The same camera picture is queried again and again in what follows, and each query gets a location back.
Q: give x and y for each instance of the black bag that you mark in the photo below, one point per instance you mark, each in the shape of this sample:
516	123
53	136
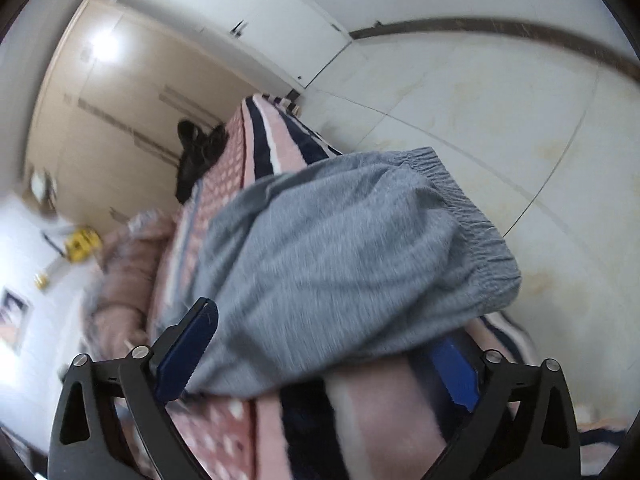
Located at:
197	157

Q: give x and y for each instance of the wall picture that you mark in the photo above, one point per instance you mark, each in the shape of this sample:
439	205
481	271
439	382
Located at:
14	312

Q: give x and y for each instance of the beige wardrobe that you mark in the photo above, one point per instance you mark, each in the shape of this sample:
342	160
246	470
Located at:
125	125

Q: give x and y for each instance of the grey pants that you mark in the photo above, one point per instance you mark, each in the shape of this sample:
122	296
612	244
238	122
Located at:
345	260

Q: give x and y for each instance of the white door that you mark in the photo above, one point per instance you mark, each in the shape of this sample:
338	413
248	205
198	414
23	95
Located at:
260	25

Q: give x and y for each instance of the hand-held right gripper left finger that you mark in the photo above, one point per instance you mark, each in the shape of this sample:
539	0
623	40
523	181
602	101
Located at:
181	355

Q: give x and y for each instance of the yellow toy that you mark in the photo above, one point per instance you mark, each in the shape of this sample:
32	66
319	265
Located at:
80	246

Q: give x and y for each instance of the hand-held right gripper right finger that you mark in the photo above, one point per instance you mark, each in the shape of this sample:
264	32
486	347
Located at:
459	375

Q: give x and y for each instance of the pink striped blanket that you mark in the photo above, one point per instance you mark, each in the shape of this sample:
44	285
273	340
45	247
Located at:
280	410

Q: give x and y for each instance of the pink fluffy pillow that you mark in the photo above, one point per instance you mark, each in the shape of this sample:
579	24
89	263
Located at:
125	280

